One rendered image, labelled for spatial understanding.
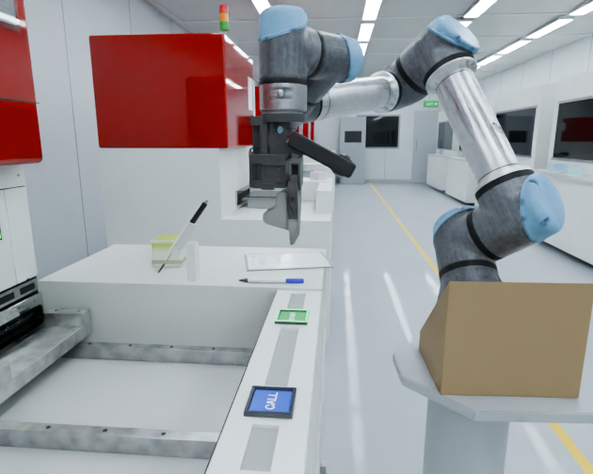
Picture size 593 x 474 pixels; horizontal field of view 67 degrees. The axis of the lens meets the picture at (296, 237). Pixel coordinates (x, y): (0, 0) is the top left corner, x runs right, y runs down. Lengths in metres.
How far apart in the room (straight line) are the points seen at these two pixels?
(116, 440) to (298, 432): 0.32
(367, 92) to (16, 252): 0.80
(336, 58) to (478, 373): 0.59
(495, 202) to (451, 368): 0.32
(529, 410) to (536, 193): 0.38
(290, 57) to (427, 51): 0.45
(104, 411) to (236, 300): 0.32
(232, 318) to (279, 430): 0.49
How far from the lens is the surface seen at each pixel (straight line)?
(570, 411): 0.93
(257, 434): 0.53
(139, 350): 0.99
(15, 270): 1.08
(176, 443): 0.72
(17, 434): 0.83
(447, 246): 0.98
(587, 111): 5.94
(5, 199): 1.05
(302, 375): 0.62
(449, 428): 0.99
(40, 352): 0.98
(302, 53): 0.72
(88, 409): 0.88
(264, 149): 0.72
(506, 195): 0.92
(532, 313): 0.87
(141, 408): 0.85
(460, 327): 0.83
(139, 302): 1.03
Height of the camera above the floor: 1.27
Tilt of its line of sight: 12 degrees down
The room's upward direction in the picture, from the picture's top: straight up
